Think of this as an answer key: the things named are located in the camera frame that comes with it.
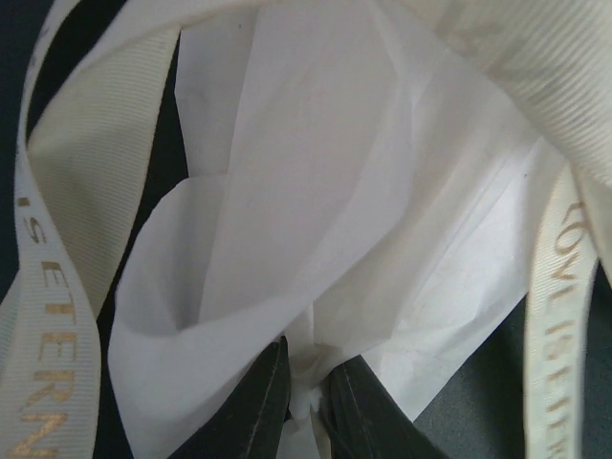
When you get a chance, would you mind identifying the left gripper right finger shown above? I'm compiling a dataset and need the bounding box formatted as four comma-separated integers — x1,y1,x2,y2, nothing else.
319,358,446,459

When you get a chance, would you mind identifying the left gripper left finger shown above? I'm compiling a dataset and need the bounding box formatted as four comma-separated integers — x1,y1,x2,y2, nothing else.
181,337,291,458

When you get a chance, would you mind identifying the white flower bouquet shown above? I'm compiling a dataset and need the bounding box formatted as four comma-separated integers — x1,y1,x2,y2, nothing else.
109,1,559,458

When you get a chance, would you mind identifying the cream printed ribbon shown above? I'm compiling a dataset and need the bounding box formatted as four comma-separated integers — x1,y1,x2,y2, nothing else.
1,1,611,458

